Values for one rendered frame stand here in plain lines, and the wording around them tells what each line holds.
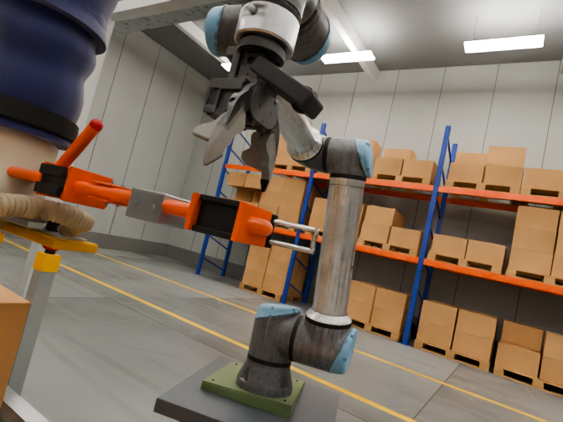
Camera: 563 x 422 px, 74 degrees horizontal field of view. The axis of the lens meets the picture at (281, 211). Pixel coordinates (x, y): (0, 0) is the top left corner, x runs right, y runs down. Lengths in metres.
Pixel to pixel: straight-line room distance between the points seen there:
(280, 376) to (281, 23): 1.04
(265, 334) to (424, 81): 9.30
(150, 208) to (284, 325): 0.79
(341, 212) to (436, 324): 6.48
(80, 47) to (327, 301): 0.92
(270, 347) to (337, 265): 0.34
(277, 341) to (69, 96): 0.88
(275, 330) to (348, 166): 0.57
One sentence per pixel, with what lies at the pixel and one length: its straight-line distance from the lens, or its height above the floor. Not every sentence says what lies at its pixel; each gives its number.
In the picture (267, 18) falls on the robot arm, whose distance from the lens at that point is 0.58.
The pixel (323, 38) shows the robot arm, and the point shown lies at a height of 1.62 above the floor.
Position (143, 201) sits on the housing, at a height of 1.27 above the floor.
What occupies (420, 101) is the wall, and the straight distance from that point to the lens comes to 9.97.
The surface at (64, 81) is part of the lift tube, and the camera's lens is 0.93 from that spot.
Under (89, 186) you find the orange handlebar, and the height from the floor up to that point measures 1.27.
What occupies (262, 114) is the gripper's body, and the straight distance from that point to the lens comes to 0.55.
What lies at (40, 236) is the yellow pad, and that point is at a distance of 0.91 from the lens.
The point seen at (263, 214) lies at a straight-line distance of 0.50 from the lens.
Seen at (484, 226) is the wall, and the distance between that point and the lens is 8.86.
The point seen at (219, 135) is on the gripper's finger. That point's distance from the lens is 0.48.
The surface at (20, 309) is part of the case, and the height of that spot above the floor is 0.93.
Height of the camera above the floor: 1.25
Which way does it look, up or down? 5 degrees up
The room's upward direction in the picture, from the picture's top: 13 degrees clockwise
